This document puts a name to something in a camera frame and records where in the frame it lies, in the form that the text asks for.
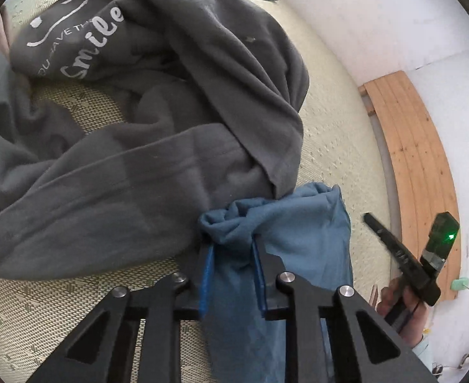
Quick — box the person's right forearm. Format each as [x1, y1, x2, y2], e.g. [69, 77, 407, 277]
[412, 333, 435, 372]

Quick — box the wooden bed headboard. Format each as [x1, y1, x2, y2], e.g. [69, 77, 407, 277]
[358, 71, 462, 302]

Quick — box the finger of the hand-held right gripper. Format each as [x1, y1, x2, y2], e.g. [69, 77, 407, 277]
[363, 213, 421, 276]

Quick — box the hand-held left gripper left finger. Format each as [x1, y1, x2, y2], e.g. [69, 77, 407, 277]
[27, 245, 215, 383]

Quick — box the blue t-shirt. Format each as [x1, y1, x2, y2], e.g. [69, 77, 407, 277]
[198, 182, 354, 383]

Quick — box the person's right hand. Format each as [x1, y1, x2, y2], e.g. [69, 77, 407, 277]
[377, 277, 431, 348]

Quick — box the grey printed sweatshirt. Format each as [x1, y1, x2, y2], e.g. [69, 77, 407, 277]
[0, 0, 310, 278]

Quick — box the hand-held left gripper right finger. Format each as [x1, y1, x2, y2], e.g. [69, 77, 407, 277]
[251, 235, 435, 383]

